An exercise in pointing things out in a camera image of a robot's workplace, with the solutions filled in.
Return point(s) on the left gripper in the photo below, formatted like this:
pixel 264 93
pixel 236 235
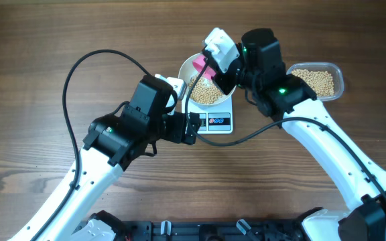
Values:
pixel 177 134

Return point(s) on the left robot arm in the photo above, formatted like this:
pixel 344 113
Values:
pixel 111 144

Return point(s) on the yellow soybeans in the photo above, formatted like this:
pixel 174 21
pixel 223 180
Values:
pixel 321 82

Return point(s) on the white digital kitchen scale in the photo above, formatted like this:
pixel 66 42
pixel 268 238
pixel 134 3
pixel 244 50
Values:
pixel 214 119

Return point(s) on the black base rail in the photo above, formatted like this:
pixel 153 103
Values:
pixel 278 230

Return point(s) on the soybeans in bowl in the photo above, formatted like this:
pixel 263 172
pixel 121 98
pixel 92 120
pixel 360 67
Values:
pixel 205 92

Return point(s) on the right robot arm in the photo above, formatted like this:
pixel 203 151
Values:
pixel 256 64

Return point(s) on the white bowl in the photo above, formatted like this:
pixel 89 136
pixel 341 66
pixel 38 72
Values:
pixel 189 74

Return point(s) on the pink measuring scoop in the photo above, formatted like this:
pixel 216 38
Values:
pixel 199 64

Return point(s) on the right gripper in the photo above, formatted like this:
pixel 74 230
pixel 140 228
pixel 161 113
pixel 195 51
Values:
pixel 220 79

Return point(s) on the clear plastic container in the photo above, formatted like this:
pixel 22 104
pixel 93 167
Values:
pixel 324 66

